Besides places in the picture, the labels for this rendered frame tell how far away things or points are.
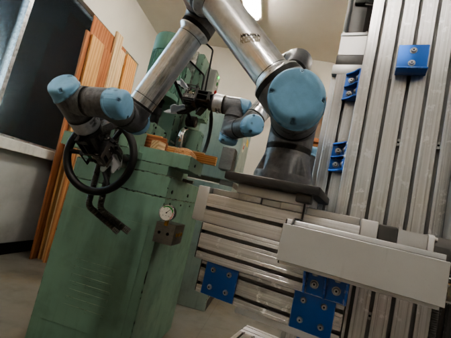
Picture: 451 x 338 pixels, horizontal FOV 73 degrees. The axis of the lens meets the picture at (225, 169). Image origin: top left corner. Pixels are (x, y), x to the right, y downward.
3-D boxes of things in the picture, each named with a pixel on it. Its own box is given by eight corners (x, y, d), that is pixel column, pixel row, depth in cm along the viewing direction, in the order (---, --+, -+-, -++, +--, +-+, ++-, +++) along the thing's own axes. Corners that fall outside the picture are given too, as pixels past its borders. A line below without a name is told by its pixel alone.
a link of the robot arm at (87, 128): (76, 105, 85) (101, 107, 84) (83, 117, 89) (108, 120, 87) (62, 124, 81) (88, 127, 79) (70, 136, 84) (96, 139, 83)
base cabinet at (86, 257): (19, 347, 123) (69, 176, 131) (100, 306, 179) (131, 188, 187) (119, 383, 114) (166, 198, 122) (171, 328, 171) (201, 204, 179)
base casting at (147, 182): (70, 176, 131) (76, 155, 132) (131, 188, 187) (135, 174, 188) (166, 198, 123) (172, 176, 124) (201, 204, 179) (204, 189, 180)
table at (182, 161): (43, 137, 125) (47, 123, 126) (88, 152, 155) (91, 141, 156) (181, 166, 114) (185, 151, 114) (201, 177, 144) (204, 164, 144)
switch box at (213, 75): (201, 94, 174) (207, 68, 176) (205, 100, 184) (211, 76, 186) (211, 96, 173) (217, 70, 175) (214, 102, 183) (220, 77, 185)
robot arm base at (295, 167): (314, 194, 82) (321, 158, 83) (306, 186, 68) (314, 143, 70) (261, 184, 88) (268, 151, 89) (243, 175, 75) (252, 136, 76)
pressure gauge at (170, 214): (155, 223, 115) (160, 202, 116) (159, 223, 119) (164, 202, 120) (170, 227, 114) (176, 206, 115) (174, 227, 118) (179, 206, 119)
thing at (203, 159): (109, 143, 148) (111, 135, 148) (111, 144, 150) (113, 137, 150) (215, 165, 138) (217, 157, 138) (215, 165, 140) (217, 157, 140)
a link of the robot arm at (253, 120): (329, 58, 121) (260, 144, 105) (309, 66, 131) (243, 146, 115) (314, 33, 117) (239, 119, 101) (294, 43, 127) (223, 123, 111)
